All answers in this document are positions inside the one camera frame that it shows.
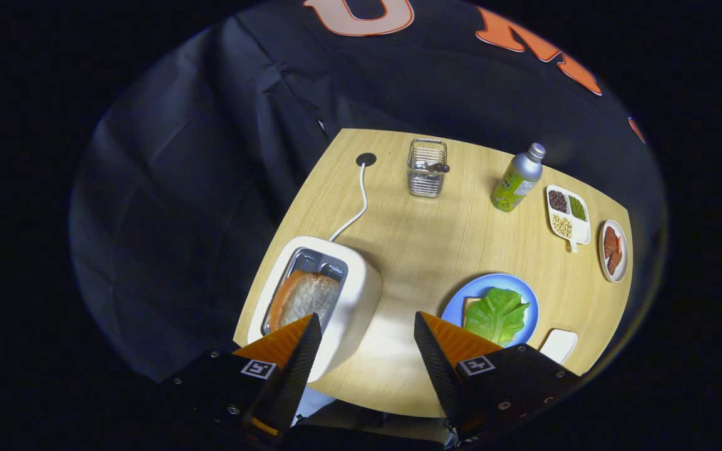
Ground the white round plate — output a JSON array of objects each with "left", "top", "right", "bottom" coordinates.
[{"left": 538, "top": 328, "right": 579, "bottom": 366}]

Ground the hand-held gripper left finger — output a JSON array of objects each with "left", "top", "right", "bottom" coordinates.
[{"left": 159, "top": 313, "right": 323, "bottom": 444}]

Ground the silver green drink bottle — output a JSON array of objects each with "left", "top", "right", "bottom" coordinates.
[{"left": 491, "top": 142, "right": 547, "bottom": 214}]

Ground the cream toaster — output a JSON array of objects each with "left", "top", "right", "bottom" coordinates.
[{"left": 247, "top": 236, "right": 383, "bottom": 383}]

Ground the toasted bread slice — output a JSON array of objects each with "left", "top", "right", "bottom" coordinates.
[{"left": 267, "top": 269, "right": 341, "bottom": 333}]

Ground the white oval plate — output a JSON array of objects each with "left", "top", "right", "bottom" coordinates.
[{"left": 598, "top": 219, "right": 630, "bottom": 283}]

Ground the metal wire basket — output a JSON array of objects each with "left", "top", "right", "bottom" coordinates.
[{"left": 407, "top": 138, "right": 449, "bottom": 199}]

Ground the white divided dish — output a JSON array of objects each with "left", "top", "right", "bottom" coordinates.
[{"left": 546, "top": 184, "right": 592, "bottom": 254}]

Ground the white power cable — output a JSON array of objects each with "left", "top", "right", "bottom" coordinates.
[{"left": 328, "top": 164, "right": 369, "bottom": 242}]

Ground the green lettuce leaf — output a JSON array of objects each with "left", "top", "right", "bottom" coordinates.
[{"left": 463, "top": 288, "right": 531, "bottom": 347}]

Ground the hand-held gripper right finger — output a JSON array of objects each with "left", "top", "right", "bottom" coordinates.
[{"left": 413, "top": 311, "right": 582, "bottom": 443}]

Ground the blue plate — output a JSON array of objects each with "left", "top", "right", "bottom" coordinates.
[{"left": 441, "top": 272, "right": 540, "bottom": 349}]

